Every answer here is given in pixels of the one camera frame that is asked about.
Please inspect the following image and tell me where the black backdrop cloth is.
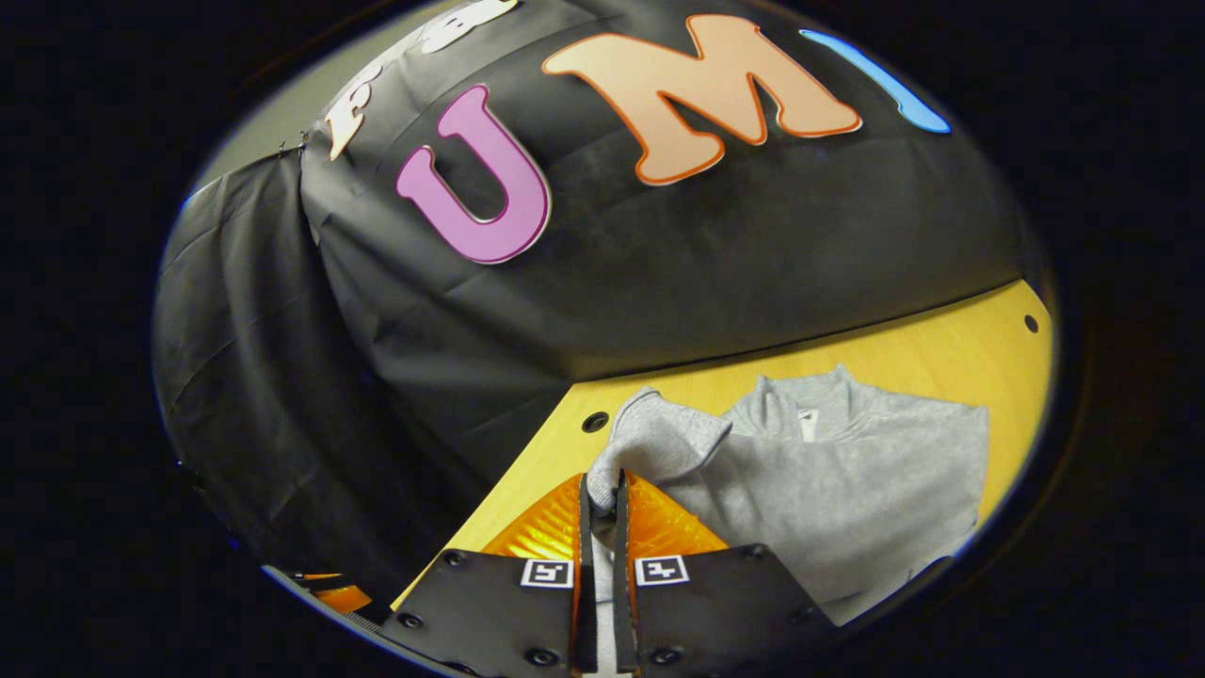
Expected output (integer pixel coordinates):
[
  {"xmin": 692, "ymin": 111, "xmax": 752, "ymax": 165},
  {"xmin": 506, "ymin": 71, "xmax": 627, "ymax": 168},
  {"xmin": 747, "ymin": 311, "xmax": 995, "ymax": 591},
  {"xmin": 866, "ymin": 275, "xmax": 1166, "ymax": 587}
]
[{"xmin": 153, "ymin": 0, "xmax": 1046, "ymax": 604}]

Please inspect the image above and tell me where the grey zip-neck sweatshirt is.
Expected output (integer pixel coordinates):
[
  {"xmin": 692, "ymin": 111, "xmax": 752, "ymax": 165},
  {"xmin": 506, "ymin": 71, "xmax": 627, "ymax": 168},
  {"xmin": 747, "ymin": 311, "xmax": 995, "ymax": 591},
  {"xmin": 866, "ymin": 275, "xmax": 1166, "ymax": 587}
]
[{"xmin": 586, "ymin": 365, "xmax": 991, "ymax": 674}]

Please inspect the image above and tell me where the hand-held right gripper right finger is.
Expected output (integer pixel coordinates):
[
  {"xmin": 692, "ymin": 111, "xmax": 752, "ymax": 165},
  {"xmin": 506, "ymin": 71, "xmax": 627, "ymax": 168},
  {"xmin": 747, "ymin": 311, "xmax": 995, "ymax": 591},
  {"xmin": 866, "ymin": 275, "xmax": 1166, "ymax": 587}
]
[{"xmin": 614, "ymin": 471, "xmax": 837, "ymax": 678}]

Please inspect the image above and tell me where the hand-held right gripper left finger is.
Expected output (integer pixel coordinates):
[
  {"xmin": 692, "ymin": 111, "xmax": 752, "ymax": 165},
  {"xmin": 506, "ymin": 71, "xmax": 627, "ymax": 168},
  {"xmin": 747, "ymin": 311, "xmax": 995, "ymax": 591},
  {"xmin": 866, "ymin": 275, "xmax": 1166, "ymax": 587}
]
[{"xmin": 381, "ymin": 474, "xmax": 600, "ymax": 678}]

